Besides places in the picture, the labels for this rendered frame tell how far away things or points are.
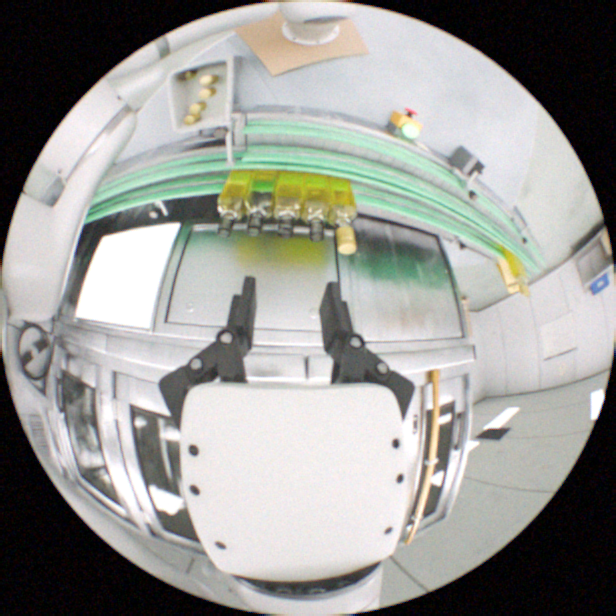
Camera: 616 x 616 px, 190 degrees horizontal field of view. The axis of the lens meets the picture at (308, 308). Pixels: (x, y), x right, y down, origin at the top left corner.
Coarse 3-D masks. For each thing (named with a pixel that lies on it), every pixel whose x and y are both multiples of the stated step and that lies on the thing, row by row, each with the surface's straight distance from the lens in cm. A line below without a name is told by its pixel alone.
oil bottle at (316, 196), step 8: (304, 176) 49; (312, 176) 48; (320, 176) 49; (304, 184) 46; (312, 184) 45; (320, 184) 46; (328, 184) 48; (304, 192) 43; (312, 192) 43; (320, 192) 44; (328, 192) 44; (304, 200) 41; (312, 200) 41; (320, 200) 41; (328, 200) 42; (304, 208) 40; (312, 208) 40; (320, 208) 40; (328, 208) 41; (304, 216) 41
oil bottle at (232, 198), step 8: (232, 176) 49; (240, 176) 48; (248, 176) 48; (232, 184) 46; (240, 184) 45; (248, 184) 46; (224, 192) 44; (232, 192) 43; (240, 192) 43; (224, 200) 42; (232, 200) 41; (240, 200) 41; (224, 208) 41; (232, 208) 41; (240, 208) 41; (240, 216) 42
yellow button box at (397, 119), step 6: (396, 114) 65; (402, 114) 64; (390, 120) 67; (396, 120) 64; (402, 120) 62; (408, 120) 63; (414, 120) 64; (390, 126) 66; (396, 126) 63; (420, 126) 64; (396, 132) 63; (402, 132) 63; (408, 138) 65; (414, 138) 65
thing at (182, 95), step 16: (192, 64) 60; (208, 64) 62; (224, 64) 65; (176, 80) 66; (192, 80) 68; (224, 80) 65; (176, 96) 65; (192, 96) 68; (224, 96) 65; (176, 112) 65; (208, 112) 68; (224, 112) 66; (176, 128) 65; (192, 128) 63
